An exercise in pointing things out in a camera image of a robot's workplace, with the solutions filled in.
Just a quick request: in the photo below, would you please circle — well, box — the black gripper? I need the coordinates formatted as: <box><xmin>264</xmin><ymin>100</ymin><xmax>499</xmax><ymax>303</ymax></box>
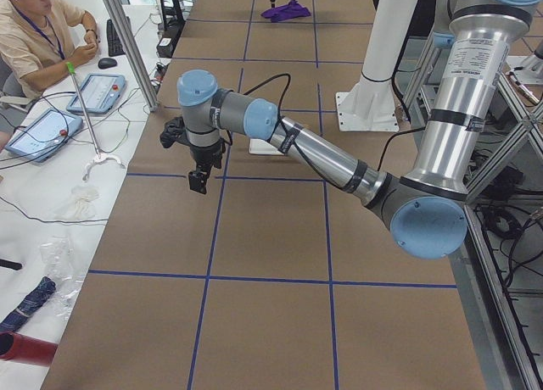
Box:
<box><xmin>187</xmin><ymin>136</ymin><xmax>226</xmax><ymax>194</ymax></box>

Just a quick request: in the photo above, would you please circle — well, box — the purple towel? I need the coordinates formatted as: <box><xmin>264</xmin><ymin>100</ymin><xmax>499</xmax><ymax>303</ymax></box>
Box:
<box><xmin>260</xmin><ymin>0</ymin><xmax>311</xmax><ymax>23</ymax></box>

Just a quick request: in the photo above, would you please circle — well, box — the white towel rack base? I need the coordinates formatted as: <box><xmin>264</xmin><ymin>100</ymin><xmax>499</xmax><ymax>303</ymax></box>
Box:
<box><xmin>249</xmin><ymin>139</ymin><xmax>282</xmax><ymax>156</ymax></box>

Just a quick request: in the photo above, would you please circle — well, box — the metal reacher grabber stick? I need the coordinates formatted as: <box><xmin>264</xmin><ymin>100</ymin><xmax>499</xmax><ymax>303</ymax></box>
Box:
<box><xmin>65</xmin><ymin>62</ymin><xmax>126</xmax><ymax>181</ymax></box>

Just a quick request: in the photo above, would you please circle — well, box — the white crumpled cloth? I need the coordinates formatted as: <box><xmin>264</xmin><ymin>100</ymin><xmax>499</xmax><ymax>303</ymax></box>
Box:
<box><xmin>54</xmin><ymin>186</ymin><xmax>99</xmax><ymax>221</ymax></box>

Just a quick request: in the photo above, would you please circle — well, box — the upper teach pendant tablet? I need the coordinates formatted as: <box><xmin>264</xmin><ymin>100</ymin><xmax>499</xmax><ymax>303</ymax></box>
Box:
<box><xmin>72</xmin><ymin>73</ymin><xmax>126</xmax><ymax>114</ymax></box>

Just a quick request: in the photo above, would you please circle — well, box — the teach pendant tablet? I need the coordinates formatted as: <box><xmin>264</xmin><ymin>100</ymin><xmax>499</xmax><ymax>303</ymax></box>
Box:
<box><xmin>72</xmin><ymin>73</ymin><xmax>126</xmax><ymax>114</ymax></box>
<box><xmin>5</xmin><ymin>109</ymin><xmax>82</xmax><ymax>163</ymax></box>

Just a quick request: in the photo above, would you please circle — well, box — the black computer mouse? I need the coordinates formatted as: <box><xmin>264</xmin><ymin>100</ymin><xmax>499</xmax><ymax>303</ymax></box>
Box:
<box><xmin>98</xmin><ymin>57</ymin><xmax>118</xmax><ymax>70</ymax></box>

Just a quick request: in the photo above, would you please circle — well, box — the black keyboard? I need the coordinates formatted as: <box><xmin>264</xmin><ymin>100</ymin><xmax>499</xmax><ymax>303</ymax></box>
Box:
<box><xmin>106</xmin><ymin>19</ymin><xmax>125</xmax><ymax>57</ymax></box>

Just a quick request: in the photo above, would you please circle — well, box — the clear plastic bag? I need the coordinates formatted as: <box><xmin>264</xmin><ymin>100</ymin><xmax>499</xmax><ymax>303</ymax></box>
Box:
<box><xmin>39</xmin><ymin>237</ymin><xmax>85</xmax><ymax>320</ymax></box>

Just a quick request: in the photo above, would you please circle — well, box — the lower teach pendant tablet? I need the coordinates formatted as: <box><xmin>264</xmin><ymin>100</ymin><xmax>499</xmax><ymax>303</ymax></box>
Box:
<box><xmin>5</xmin><ymin>109</ymin><xmax>82</xmax><ymax>163</ymax></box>

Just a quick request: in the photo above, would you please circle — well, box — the seated person beige shirt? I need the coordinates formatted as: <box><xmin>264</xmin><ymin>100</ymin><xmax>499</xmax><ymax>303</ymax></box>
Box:
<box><xmin>1</xmin><ymin>0</ymin><xmax>98</xmax><ymax>99</ymax></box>

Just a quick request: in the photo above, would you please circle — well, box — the folded dark blue umbrella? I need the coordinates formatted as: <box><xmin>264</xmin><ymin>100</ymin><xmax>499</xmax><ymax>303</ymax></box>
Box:
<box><xmin>1</xmin><ymin>276</ymin><xmax>56</xmax><ymax>332</ymax></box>

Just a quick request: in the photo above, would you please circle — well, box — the red cylinder tube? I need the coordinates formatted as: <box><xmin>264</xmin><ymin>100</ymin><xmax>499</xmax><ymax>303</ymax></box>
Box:
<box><xmin>1</xmin><ymin>331</ymin><xmax>58</xmax><ymax>366</ymax></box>

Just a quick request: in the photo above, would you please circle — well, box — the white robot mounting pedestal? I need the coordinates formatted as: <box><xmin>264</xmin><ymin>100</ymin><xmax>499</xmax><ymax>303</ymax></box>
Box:
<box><xmin>336</xmin><ymin>0</ymin><xmax>418</xmax><ymax>132</ymax></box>

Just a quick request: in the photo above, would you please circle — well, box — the aluminium frame post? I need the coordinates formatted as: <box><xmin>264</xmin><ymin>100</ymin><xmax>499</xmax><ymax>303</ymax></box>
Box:
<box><xmin>103</xmin><ymin>0</ymin><xmax>159</xmax><ymax>112</ymax></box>

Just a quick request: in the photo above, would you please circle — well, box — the aluminium frame rack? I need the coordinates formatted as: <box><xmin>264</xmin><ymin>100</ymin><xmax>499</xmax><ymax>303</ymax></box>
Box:
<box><xmin>402</xmin><ymin>33</ymin><xmax>543</xmax><ymax>390</ymax></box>

